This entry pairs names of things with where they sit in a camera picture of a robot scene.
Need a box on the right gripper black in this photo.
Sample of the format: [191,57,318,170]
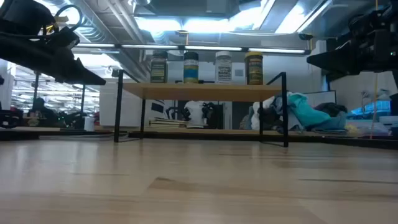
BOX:
[307,2,398,82]

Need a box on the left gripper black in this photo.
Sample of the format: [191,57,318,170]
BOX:
[0,0,106,86]

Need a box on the black lid olive label spice jar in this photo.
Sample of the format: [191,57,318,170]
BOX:
[150,50,169,84]

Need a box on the yellow lid brown spice jar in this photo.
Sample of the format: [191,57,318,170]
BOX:
[244,51,264,85]

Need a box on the green lid spice jar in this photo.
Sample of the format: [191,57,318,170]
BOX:
[183,51,200,84]

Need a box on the white lid bagel sesame jar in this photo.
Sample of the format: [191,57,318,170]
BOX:
[215,51,233,85]

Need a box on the wooden shelf with black legs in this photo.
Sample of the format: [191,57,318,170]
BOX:
[113,70,289,147]

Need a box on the black cloth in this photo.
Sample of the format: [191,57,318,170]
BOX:
[313,102,348,118]

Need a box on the white cabinet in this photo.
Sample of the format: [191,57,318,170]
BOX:
[99,77,146,127]

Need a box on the person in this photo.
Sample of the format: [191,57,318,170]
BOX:
[29,97,58,127]
[183,100,208,129]

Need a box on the blue grey cloth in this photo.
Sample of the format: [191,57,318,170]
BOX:
[310,111,348,134]

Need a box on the teal cloth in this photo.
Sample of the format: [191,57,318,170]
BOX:
[287,92,331,128]

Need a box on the dark navy cloth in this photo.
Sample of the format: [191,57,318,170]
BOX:
[261,99,290,132]

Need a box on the white cloth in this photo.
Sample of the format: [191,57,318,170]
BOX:
[251,95,277,131]

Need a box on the stack of papers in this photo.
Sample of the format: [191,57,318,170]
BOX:
[148,116,189,129]

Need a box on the black bar with light strips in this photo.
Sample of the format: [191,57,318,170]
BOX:
[74,42,312,55]

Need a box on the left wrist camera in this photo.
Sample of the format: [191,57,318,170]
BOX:
[46,26,81,50]

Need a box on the black background rig frame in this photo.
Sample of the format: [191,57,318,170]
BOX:
[32,70,86,114]

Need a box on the black aluminium table frame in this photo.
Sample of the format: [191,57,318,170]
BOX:
[0,126,398,151]

